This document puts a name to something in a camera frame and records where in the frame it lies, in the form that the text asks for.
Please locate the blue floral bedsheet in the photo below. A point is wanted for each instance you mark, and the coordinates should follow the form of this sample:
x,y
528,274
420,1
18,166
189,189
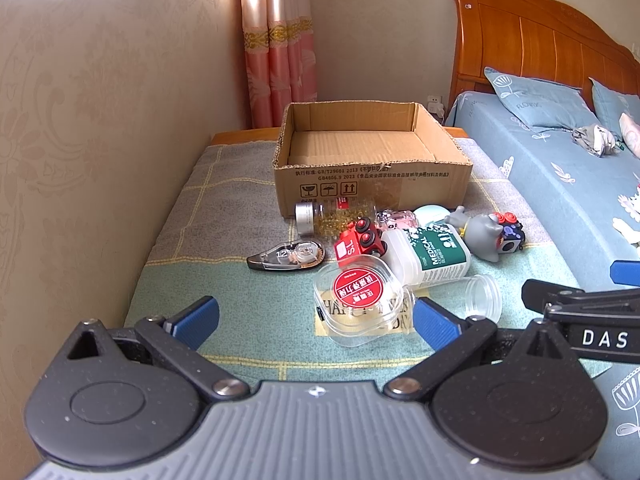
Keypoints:
x,y
576,196

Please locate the crumpled grey cloth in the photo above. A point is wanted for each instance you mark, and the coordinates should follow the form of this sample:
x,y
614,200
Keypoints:
x,y
595,139

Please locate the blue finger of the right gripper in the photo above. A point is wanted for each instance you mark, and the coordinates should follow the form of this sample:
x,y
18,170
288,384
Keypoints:
x,y
625,272
564,303

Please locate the red toy train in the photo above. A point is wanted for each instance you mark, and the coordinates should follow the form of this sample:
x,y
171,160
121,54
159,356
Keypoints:
x,y
361,237

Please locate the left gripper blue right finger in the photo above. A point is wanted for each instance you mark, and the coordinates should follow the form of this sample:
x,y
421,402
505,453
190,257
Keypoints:
x,y
436,325

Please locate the correction tape dispenser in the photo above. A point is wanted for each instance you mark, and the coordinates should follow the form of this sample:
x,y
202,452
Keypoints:
x,y
295,256

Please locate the white medical bottle green label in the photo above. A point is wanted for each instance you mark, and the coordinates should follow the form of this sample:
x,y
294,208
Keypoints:
x,y
421,257

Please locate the grey green checked mat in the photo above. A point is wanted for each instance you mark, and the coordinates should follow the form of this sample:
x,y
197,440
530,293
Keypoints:
x,y
269,328

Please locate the black fidget cube red buttons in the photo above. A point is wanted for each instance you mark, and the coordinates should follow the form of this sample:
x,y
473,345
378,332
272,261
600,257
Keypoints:
x,y
513,237

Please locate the blue pillow far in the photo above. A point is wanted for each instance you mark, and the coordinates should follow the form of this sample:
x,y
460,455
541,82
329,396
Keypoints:
x,y
610,105

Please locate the pink pillow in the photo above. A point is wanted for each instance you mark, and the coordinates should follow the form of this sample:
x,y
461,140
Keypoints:
x,y
631,133

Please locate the clear plastic cup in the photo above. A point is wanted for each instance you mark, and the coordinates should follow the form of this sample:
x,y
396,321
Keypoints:
x,y
474,295

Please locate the open cardboard box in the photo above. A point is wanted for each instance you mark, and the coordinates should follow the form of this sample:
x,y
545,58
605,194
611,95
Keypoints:
x,y
395,154

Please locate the mint green egg-shaped case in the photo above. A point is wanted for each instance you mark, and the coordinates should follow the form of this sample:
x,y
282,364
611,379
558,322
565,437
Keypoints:
x,y
430,214

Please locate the pink transparent toy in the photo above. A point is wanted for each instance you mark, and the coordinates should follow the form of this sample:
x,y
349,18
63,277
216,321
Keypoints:
x,y
388,219

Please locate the blue pillow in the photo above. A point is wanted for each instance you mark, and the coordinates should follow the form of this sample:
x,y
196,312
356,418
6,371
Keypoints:
x,y
541,104
610,105

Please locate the jar of golden capsules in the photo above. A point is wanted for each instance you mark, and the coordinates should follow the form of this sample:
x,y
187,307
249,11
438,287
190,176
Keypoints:
x,y
328,218

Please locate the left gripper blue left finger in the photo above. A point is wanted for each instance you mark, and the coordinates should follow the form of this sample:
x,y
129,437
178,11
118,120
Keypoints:
x,y
194,324

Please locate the white wall socket plug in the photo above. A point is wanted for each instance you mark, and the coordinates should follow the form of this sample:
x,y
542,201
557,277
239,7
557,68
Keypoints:
x,y
436,108

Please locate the grey mouse figurine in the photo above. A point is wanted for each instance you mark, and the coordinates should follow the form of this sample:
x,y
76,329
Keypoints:
x,y
481,233

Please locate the clear container with red label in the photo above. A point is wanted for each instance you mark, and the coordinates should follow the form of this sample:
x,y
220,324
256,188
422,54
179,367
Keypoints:
x,y
359,299

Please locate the wooden headboard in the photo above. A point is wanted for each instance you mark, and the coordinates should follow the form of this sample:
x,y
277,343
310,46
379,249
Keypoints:
x,y
544,39

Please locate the pink curtain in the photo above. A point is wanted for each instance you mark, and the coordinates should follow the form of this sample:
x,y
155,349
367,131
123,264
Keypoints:
x,y
279,57

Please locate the blue pillow near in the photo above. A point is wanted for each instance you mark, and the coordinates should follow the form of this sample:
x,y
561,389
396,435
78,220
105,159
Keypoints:
x,y
541,104

